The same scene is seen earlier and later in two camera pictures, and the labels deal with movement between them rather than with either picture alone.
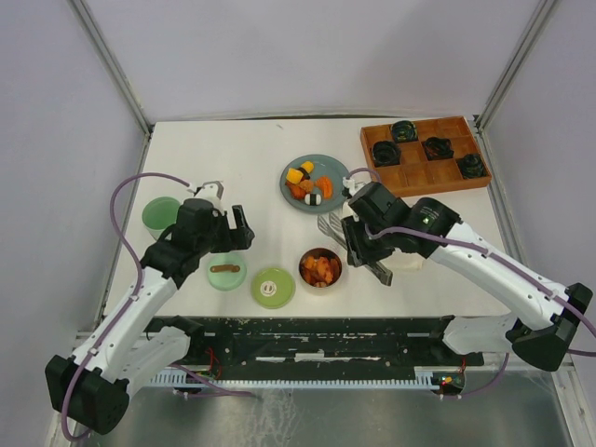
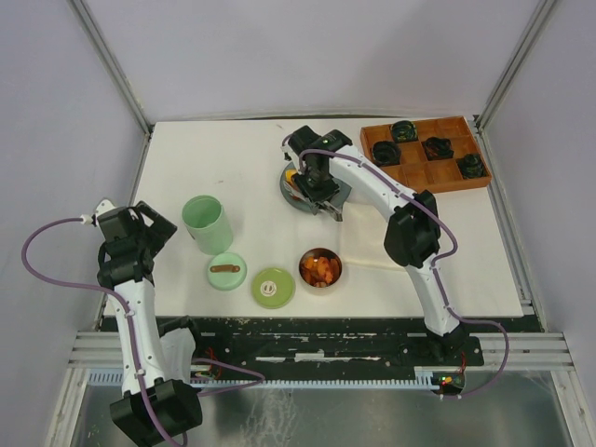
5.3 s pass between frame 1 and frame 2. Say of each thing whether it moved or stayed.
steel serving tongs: moved
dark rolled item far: stayed
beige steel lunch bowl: stayed
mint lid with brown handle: stayed
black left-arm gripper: moved
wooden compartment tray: stayed
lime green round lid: stayed
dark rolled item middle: stayed
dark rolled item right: stayed
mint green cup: moved
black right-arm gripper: moved
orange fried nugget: stayed
